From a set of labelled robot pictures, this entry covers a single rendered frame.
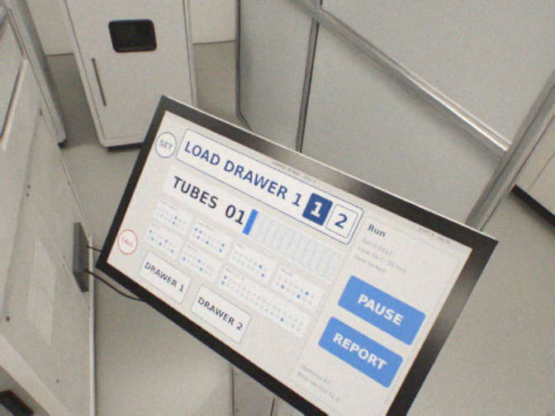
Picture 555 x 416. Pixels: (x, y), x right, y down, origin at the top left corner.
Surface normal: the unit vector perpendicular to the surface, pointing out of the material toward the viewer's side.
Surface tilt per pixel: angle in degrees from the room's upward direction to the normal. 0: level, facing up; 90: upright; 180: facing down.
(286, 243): 50
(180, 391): 0
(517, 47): 90
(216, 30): 90
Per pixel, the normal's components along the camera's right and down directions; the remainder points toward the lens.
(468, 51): -0.92, 0.22
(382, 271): -0.37, -0.04
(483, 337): 0.07, -0.72
